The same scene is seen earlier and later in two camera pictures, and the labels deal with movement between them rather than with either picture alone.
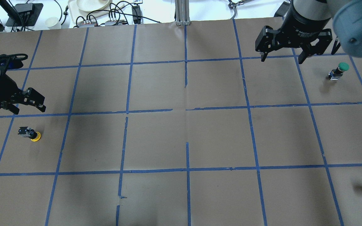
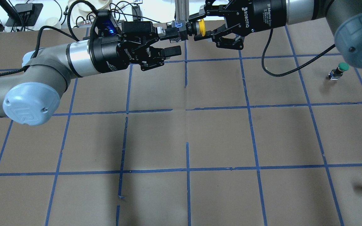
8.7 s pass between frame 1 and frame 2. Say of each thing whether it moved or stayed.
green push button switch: stayed
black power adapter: stayed
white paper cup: stayed
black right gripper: moved
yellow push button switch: moved
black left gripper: moved
